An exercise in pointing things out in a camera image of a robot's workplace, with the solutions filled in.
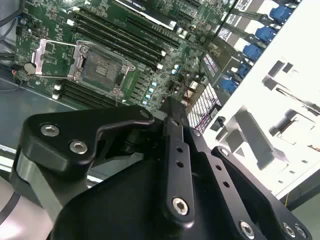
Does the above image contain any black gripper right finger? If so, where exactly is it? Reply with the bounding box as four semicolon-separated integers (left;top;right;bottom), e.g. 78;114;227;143
177;98;314;240

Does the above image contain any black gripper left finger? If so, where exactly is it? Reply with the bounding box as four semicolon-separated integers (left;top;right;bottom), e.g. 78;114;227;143
10;96;197;227

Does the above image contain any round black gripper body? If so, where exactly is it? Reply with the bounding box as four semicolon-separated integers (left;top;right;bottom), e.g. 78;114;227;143
51;156;237;240

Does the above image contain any metal socket cover frame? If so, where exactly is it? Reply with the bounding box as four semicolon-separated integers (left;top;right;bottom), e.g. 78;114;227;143
31;38;88;83

